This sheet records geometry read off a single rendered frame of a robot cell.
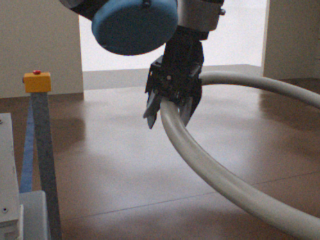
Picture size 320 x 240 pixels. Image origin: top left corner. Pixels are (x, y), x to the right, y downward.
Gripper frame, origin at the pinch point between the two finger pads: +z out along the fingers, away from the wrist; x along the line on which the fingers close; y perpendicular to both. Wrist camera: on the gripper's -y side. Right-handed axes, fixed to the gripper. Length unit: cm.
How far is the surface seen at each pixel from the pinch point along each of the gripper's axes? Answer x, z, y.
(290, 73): 143, 197, -808
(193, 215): 15, 133, -122
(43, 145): -69, 71, -63
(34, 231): -21.9, 32.5, 10.1
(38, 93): -77, 45, -67
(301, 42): 143, 120, -836
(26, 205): -31.0, 36.4, 1.1
